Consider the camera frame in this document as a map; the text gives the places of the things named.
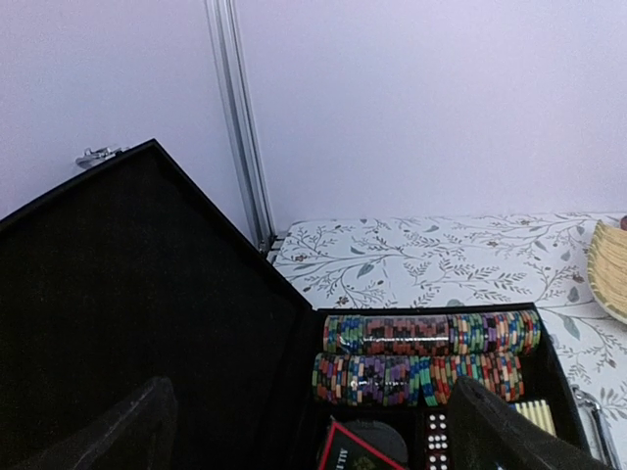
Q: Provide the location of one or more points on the black dice with white dots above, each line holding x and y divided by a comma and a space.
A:
436, 442

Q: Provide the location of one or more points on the aluminium frame post left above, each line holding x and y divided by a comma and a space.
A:
237, 105

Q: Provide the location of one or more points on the woven bamboo tray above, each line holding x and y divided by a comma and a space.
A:
606, 269

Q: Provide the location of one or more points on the red black card box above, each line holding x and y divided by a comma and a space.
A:
344, 450

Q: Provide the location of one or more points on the blue texas holdem card deck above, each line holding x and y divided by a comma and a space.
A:
538, 412

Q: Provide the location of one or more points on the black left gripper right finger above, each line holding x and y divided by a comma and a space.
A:
488, 434

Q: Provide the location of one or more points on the chrome case handle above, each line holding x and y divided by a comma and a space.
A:
595, 421

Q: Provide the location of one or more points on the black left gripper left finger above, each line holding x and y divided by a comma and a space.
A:
136, 433

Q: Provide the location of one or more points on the black poker set case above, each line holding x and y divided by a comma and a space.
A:
129, 272

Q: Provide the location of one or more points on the upper poker chip row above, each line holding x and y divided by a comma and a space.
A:
517, 332

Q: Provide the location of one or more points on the poker chip row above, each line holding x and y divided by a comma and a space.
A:
517, 332
404, 380

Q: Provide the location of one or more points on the lower poker chip row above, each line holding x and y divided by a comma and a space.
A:
404, 380

